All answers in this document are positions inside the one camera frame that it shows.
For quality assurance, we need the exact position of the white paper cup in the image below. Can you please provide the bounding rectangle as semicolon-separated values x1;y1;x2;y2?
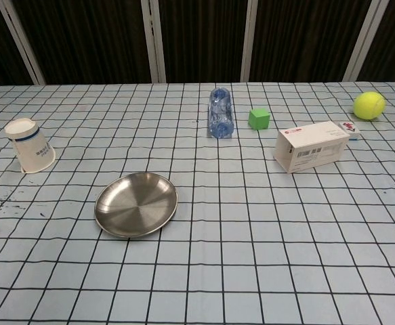
3;117;56;175

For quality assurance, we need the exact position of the round steel plate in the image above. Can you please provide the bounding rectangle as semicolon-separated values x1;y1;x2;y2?
94;172;179;239

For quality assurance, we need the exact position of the clear plastic water bottle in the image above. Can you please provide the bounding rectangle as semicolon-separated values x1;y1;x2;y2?
207;87;236;139

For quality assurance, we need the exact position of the green cube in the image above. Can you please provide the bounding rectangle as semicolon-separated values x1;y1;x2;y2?
248;108;271;131

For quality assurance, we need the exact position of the light blue checkered tablecloth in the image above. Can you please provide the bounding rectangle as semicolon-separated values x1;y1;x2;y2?
0;80;395;325

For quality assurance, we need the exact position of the white carton box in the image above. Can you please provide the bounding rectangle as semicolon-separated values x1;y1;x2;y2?
273;121;351;174

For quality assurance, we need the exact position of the black curtain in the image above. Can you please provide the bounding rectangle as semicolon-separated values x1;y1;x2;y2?
0;0;395;86

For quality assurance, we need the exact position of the mahjong tile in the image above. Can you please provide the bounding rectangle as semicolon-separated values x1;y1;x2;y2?
338;121;361;140

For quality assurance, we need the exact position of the yellow tennis ball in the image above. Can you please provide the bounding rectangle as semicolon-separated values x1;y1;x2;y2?
353;91;387;121

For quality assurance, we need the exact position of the white frame post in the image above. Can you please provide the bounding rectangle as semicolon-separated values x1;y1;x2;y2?
240;0;268;83
140;0;167;83
0;0;46;85
343;0;392;82

